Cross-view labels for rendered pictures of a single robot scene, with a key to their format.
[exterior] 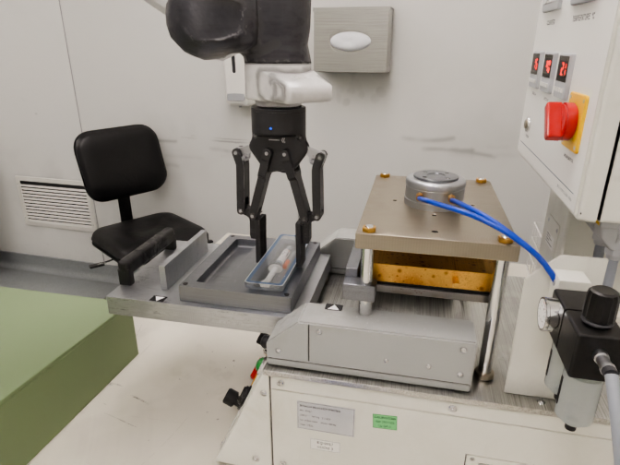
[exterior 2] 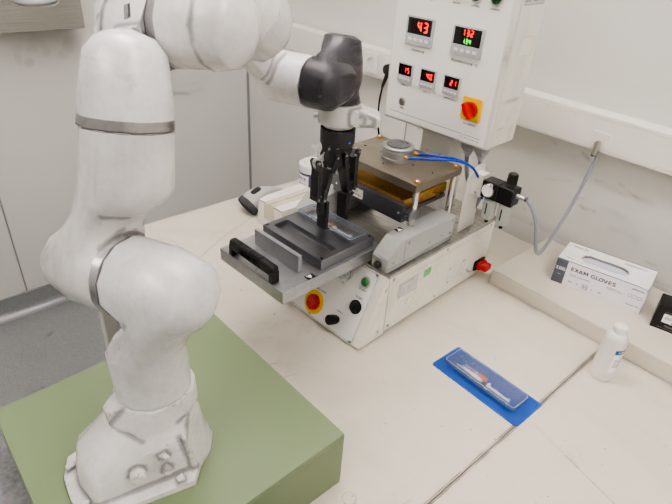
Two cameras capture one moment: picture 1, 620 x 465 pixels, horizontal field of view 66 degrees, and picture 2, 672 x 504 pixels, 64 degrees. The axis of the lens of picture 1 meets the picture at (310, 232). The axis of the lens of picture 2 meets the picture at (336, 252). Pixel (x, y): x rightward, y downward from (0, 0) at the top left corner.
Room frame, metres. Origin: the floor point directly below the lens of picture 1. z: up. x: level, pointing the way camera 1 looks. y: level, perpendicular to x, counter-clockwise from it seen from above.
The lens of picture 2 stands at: (0.08, 0.99, 1.61)
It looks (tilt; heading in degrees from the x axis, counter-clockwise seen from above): 32 degrees down; 301
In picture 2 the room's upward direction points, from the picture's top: 4 degrees clockwise
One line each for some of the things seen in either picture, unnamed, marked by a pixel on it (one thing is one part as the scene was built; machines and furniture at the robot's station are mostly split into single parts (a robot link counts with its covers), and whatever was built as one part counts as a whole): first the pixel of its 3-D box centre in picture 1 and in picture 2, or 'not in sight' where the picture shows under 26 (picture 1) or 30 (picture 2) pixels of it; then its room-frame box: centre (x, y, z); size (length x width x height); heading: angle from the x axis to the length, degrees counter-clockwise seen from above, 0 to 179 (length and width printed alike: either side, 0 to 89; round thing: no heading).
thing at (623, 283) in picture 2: not in sight; (603, 275); (0.10, -0.44, 0.83); 0.23 x 0.12 x 0.07; 176
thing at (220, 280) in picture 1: (256, 268); (317, 234); (0.68, 0.08, 0.98); 0.20 x 0.17 x 0.03; 168
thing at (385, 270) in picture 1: (429, 233); (396, 175); (0.62, -0.17, 1.07); 0.22 x 0.17 x 0.10; 168
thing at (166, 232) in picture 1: (149, 254); (253, 259); (0.72, 0.26, 0.99); 0.15 x 0.02 x 0.04; 168
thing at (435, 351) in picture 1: (362, 342); (413, 240); (0.51, -0.06, 0.97); 0.26 x 0.05 x 0.07; 78
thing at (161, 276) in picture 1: (228, 272); (302, 246); (0.69, 0.13, 0.97); 0.30 x 0.22 x 0.08; 78
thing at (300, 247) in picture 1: (300, 242); (342, 206); (0.67, 0.01, 1.04); 0.03 x 0.01 x 0.07; 167
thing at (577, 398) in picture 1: (571, 346); (496, 198); (0.38, -0.25, 1.05); 0.15 x 0.05 x 0.15; 168
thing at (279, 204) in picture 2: not in sight; (291, 209); (1.02, -0.27, 0.80); 0.19 x 0.13 x 0.09; 75
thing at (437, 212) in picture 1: (456, 227); (409, 167); (0.60, -0.20, 1.08); 0.31 x 0.24 x 0.13; 168
